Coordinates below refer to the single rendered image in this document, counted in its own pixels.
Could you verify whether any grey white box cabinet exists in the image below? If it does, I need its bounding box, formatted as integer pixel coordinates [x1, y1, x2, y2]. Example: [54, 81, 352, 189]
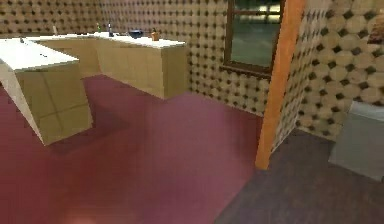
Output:
[328, 100, 384, 182]

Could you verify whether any dark brown framed window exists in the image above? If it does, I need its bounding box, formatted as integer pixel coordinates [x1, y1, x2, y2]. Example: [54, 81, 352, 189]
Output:
[222, 0, 286, 76]

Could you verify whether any beige kitchen counter cabinet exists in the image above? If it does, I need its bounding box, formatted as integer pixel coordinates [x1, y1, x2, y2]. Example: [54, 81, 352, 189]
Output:
[0, 31, 188, 146]

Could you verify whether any orange wooden door frame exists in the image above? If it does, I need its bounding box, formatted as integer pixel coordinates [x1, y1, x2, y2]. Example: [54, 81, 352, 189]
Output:
[254, 0, 307, 171]

